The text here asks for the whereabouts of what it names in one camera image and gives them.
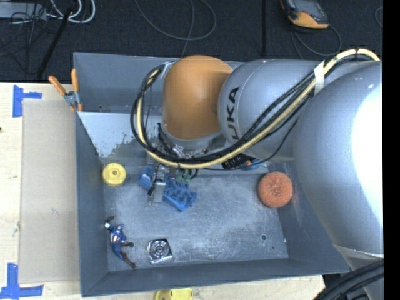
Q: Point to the silver round metal piece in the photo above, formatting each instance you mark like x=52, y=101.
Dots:
x=159, y=250

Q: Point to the pale flat board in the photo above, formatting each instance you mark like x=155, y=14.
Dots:
x=47, y=183

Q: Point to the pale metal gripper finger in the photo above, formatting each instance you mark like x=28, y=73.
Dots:
x=160, y=191
x=151, y=195

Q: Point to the yellow round disc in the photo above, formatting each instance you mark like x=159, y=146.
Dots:
x=114, y=174

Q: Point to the orange round scrubber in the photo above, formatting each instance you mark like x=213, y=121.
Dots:
x=275, y=189

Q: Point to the black cylinder on white bracket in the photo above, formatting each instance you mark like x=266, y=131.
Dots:
x=235, y=162

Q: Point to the blue toy action figure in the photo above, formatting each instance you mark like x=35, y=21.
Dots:
x=117, y=237

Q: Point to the grey metal bin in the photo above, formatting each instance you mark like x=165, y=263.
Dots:
x=218, y=223

